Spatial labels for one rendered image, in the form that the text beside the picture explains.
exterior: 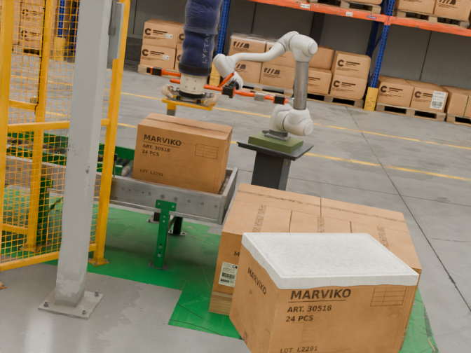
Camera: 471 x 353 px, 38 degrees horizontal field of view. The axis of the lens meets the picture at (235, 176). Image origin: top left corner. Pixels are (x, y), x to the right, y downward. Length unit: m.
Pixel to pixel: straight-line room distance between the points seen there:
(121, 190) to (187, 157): 0.49
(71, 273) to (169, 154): 1.09
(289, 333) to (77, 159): 1.71
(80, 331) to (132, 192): 1.08
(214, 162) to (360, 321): 2.11
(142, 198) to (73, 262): 0.80
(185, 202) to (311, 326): 2.07
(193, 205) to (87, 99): 1.20
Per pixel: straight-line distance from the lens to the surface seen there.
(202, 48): 4.54
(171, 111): 5.24
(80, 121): 3.75
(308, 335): 2.68
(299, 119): 5.18
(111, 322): 4.07
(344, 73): 11.92
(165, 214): 4.58
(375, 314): 2.79
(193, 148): 4.56
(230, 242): 4.09
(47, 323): 4.04
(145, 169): 4.67
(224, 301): 4.25
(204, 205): 4.52
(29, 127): 4.09
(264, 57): 5.08
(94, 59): 3.67
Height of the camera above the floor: 2.08
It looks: 17 degrees down
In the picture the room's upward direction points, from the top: 9 degrees clockwise
